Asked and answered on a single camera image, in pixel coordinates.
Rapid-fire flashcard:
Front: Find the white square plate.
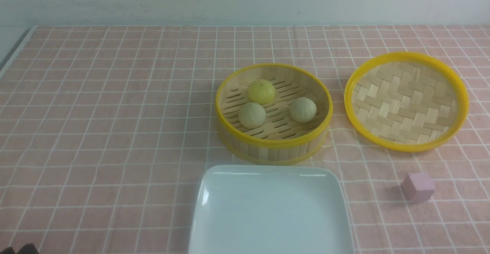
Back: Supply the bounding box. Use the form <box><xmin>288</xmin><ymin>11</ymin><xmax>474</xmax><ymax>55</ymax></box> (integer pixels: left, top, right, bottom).
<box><xmin>188</xmin><ymin>165</ymin><xmax>355</xmax><ymax>254</ymax></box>

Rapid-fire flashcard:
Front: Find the dark object bottom left corner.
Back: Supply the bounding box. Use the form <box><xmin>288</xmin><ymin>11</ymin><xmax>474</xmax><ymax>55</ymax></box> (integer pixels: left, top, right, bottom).
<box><xmin>0</xmin><ymin>243</ymin><xmax>39</xmax><ymax>254</ymax></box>

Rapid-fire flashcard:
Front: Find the yellow rimmed bamboo steamer lid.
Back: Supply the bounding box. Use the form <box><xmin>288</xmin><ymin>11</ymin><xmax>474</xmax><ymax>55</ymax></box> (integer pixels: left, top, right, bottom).
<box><xmin>344</xmin><ymin>52</ymin><xmax>469</xmax><ymax>152</ymax></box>

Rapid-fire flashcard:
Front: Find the yellow rimmed bamboo steamer basket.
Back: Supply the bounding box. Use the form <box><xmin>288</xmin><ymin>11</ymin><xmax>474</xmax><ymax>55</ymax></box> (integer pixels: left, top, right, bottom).
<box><xmin>215</xmin><ymin>63</ymin><xmax>333</xmax><ymax>165</ymax></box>

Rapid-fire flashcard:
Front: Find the yellow steamed bun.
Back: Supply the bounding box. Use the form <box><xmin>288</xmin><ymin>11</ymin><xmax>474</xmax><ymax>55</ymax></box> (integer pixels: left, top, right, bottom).
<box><xmin>247</xmin><ymin>79</ymin><xmax>276</xmax><ymax>104</ymax></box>

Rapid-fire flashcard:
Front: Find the pink checkered tablecloth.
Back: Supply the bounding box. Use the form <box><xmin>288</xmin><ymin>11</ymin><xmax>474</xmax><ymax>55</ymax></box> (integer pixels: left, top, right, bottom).
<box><xmin>0</xmin><ymin>25</ymin><xmax>490</xmax><ymax>254</ymax></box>

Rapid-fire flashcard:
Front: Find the pink cube block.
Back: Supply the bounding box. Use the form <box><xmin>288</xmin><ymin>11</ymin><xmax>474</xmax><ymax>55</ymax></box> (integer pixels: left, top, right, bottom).
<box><xmin>400</xmin><ymin>172</ymin><xmax>436</xmax><ymax>202</ymax></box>

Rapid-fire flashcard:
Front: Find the pale steamed bun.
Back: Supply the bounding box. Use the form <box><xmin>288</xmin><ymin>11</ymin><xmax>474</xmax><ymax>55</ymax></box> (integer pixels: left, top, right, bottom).
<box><xmin>238</xmin><ymin>103</ymin><xmax>266</xmax><ymax>129</ymax></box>
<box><xmin>289</xmin><ymin>97</ymin><xmax>317</xmax><ymax>123</ymax></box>

